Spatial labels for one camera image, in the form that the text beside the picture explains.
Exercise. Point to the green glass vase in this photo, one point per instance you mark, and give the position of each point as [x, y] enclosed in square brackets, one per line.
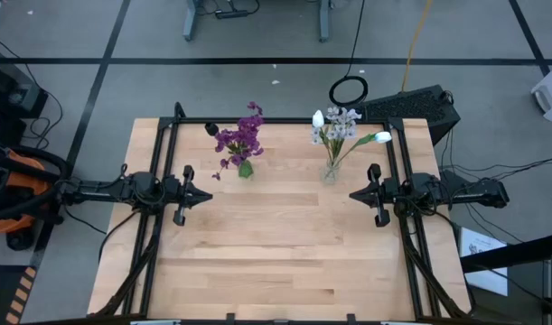
[245, 170]

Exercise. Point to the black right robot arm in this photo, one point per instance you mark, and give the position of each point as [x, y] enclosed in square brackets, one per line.
[438, 187]

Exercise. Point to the silver aluminium extrusion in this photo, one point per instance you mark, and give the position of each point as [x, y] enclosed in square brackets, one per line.
[399, 323]
[156, 322]

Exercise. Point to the white artificial tulip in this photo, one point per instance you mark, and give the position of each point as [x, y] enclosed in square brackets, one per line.
[383, 136]
[318, 118]

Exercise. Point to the black metal table frame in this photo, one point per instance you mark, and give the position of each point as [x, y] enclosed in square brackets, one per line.
[189, 120]

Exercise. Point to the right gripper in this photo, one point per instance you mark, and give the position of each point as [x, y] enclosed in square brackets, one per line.
[379, 196]

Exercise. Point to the black mat with orange stripes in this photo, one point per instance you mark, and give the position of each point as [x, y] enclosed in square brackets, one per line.
[4, 298]

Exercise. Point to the grey desk leg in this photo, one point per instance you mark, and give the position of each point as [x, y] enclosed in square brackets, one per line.
[192, 20]
[324, 22]

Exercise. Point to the black metal beam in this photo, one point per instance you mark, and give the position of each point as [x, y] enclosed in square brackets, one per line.
[519, 250]

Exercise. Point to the white small-blossom flower bunch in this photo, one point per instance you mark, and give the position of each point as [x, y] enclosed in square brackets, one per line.
[341, 128]

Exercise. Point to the black camera bracket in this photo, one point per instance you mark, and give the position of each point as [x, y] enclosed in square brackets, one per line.
[230, 318]
[351, 318]

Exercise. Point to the black equipment box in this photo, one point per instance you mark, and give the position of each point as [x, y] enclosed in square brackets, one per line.
[9, 97]

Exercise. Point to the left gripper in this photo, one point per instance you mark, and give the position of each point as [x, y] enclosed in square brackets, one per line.
[183, 196]

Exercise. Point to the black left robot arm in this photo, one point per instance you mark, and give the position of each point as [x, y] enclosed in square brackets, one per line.
[142, 185]

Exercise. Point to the black computer tower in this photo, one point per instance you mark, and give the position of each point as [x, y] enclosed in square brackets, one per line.
[406, 106]

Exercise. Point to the purple artificial flower bunch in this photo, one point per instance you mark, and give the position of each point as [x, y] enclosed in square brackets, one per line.
[250, 124]
[226, 137]

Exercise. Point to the black power strip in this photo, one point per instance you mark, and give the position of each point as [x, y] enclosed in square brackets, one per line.
[231, 14]

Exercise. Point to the clear glass vase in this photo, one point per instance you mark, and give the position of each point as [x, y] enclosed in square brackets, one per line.
[330, 176]

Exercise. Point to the white paper sheet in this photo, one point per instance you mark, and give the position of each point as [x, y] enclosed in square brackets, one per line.
[488, 282]

